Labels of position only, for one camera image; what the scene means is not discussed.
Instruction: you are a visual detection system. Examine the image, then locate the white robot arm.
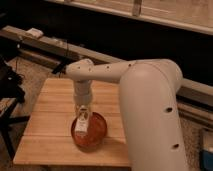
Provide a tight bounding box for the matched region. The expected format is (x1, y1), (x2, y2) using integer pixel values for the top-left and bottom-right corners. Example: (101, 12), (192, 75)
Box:
(66, 59), (189, 171)

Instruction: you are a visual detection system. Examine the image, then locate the blue and white container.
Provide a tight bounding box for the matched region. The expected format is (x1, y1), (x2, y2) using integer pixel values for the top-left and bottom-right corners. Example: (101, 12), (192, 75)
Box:
(199, 129), (213, 171)

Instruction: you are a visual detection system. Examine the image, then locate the white box on beam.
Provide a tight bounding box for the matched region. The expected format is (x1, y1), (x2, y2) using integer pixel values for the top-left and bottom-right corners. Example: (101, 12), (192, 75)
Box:
(26, 28), (43, 38)

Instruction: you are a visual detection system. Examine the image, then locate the black stand at left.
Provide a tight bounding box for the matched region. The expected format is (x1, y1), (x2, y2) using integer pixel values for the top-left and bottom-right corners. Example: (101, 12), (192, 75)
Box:
(0, 56), (29, 159)

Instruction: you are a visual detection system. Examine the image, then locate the orange ceramic bowl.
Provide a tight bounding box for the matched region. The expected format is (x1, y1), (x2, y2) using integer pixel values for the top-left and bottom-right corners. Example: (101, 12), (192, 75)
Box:
(71, 112), (107, 149)

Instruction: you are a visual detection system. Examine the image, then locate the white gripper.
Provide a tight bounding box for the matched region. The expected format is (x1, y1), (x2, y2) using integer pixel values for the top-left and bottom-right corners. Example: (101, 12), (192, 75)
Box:
(73, 81), (92, 105)

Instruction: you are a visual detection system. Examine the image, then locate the wooden table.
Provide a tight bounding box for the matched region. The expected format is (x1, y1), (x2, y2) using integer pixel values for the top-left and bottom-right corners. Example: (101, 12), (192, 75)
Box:
(14, 78), (130, 167)

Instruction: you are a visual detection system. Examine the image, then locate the upper wooden shelf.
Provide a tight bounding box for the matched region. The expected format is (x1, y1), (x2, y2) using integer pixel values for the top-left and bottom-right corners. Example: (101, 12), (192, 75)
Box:
(46, 0), (213, 36)

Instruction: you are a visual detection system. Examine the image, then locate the long wooden beam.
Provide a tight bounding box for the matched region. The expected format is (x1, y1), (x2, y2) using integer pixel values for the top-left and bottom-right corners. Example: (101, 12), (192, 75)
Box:
(0, 26), (213, 107)

